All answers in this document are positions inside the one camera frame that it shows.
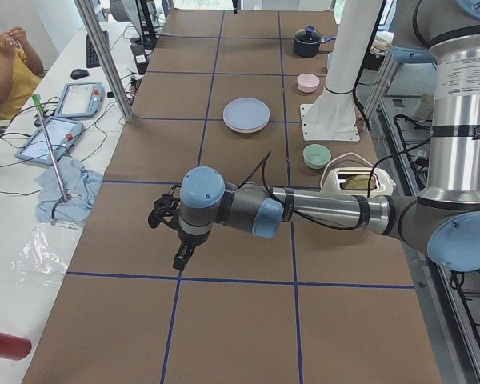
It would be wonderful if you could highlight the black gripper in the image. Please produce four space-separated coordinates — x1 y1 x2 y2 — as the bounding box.
147 184 210 270

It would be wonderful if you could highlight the blue plate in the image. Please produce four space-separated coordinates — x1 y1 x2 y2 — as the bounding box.
222 98 270 128

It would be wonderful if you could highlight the pink plate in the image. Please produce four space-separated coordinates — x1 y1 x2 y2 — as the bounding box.
225 122 266 134

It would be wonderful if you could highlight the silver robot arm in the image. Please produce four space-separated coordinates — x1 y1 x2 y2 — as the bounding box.
148 1 480 272

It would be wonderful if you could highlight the person's raised hand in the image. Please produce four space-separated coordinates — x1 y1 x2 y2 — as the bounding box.
0 26 27 59

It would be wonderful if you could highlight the blue cloth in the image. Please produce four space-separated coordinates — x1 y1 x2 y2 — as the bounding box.
34 157 103 223

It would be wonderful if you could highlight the clear plastic bag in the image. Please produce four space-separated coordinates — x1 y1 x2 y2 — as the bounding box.
4 222 83 290

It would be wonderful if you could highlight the cream toaster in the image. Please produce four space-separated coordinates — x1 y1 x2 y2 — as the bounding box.
319 152 396 197

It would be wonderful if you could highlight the green bowl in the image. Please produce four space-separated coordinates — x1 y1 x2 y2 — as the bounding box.
302 144 332 170

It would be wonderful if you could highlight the near teach pendant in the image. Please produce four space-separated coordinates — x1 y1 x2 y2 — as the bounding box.
15 117 84 166

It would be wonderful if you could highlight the teach pendant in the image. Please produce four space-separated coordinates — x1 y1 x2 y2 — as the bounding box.
54 82 103 118
15 117 84 166

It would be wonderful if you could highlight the far teach pendant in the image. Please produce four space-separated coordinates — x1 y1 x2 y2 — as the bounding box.
54 82 103 118

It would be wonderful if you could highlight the toast slice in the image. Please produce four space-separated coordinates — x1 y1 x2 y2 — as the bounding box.
342 174 378 191

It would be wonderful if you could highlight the black computer mouse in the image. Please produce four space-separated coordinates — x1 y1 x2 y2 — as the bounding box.
70 68 89 80

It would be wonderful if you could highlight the pink bowl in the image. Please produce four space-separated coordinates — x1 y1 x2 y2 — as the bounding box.
297 73 320 94

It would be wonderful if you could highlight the red bottle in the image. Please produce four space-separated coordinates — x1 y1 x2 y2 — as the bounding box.
0 332 32 361

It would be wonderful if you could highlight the black keyboard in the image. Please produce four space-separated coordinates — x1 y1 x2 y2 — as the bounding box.
85 35 100 69

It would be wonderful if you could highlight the green tipped grabber stick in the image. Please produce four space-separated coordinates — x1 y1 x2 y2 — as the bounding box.
31 94 70 203

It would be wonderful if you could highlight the dark blue lidded pot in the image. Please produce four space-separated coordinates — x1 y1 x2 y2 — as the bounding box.
293 26 337 58

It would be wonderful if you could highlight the black monitor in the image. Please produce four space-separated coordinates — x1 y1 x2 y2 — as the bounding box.
110 0 158 50

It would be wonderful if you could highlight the blue cup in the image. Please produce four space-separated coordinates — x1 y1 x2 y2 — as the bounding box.
326 52 334 71

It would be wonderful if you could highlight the person in yellow shirt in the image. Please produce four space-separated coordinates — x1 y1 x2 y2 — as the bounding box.
0 32 45 119

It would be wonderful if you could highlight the aluminium frame post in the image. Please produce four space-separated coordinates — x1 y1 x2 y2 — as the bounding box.
74 0 133 122

